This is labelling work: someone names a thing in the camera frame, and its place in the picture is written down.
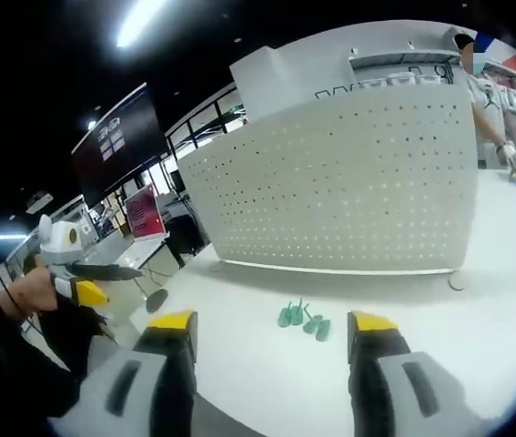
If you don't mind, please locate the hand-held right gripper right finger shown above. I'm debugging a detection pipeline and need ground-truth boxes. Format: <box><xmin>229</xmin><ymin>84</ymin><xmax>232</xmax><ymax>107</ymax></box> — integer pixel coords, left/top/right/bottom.
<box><xmin>347</xmin><ymin>310</ymin><xmax>516</xmax><ymax>437</ymax></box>

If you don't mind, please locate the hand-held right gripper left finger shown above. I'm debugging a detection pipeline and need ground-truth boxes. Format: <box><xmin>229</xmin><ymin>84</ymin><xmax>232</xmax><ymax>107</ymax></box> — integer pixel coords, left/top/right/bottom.
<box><xmin>50</xmin><ymin>310</ymin><xmax>200</xmax><ymax>437</ymax></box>

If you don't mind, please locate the green hook assembly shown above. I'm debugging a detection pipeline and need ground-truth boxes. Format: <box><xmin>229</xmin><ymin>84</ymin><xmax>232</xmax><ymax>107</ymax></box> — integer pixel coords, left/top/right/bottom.
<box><xmin>277</xmin><ymin>297</ymin><xmax>314</xmax><ymax>328</ymax></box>
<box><xmin>301</xmin><ymin>313</ymin><xmax>332</xmax><ymax>343</ymax></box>

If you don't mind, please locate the white perforated mounting plate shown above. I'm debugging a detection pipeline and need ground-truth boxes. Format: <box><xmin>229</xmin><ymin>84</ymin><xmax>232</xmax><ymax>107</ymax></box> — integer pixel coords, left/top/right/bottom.
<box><xmin>177</xmin><ymin>83</ymin><xmax>481</xmax><ymax>291</ymax></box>

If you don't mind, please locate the person's left hand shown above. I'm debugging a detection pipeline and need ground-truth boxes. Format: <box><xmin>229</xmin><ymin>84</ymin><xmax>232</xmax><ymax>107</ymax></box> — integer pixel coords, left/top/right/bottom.
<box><xmin>0</xmin><ymin>265</ymin><xmax>61</xmax><ymax>322</ymax></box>

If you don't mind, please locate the white desk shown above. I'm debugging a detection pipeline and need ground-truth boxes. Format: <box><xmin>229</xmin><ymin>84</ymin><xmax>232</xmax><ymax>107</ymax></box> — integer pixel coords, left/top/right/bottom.
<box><xmin>114</xmin><ymin>235</ymin><xmax>182</xmax><ymax>292</ymax></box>

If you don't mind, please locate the round black disc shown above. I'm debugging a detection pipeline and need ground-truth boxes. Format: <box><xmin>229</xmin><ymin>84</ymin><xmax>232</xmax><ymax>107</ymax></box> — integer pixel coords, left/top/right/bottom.
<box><xmin>145</xmin><ymin>288</ymin><xmax>170</xmax><ymax>314</ymax></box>

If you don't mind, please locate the red standing sign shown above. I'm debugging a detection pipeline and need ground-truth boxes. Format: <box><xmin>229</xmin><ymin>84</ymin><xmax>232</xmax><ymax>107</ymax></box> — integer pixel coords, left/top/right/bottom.
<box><xmin>123</xmin><ymin>186</ymin><xmax>170</xmax><ymax>241</ymax></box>

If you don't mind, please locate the black office chair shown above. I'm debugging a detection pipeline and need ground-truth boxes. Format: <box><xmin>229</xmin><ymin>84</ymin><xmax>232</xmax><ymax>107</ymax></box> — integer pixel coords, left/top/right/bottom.
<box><xmin>165</xmin><ymin>212</ymin><xmax>214</xmax><ymax>270</ymax></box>

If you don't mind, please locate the ceiling strip light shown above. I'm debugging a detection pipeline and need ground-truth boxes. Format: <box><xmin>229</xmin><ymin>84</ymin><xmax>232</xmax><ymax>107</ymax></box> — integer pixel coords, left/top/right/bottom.
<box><xmin>115</xmin><ymin>0</ymin><xmax>173</xmax><ymax>49</ymax></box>

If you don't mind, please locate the white cabinet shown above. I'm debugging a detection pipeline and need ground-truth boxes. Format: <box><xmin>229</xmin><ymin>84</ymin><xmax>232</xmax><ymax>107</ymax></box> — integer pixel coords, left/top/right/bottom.
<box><xmin>229</xmin><ymin>19</ymin><xmax>469</xmax><ymax>125</ymax></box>

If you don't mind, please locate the large dark wall screen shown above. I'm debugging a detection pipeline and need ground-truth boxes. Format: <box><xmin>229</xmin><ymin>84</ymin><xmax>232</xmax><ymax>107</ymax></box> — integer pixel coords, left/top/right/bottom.
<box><xmin>70</xmin><ymin>81</ymin><xmax>168</xmax><ymax>207</ymax></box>

